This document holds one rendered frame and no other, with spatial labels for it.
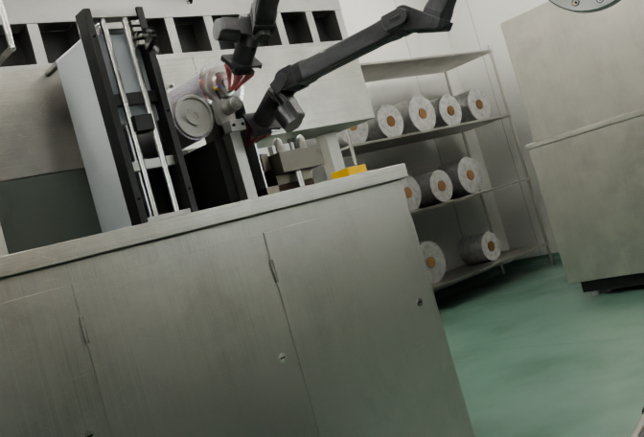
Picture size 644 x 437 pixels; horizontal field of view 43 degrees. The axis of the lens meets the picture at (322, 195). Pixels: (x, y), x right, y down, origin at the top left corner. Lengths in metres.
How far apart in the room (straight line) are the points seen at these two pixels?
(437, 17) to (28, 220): 1.21
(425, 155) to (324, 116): 3.90
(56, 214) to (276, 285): 0.72
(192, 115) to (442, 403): 1.04
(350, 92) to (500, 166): 4.30
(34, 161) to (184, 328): 0.79
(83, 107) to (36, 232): 0.36
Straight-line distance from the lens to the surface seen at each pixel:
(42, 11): 2.56
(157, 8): 2.74
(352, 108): 3.09
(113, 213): 2.24
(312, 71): 2.17
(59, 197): 2.40
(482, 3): 7.28
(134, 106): 2.07
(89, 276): 1.74
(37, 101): 2.45
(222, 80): 2.33
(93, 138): 2.27
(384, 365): 2.17
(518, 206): 7.27
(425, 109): 6.26
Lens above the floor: 0.79
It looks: 2 degrees up
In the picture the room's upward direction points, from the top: 16 degrees counter-clockwise
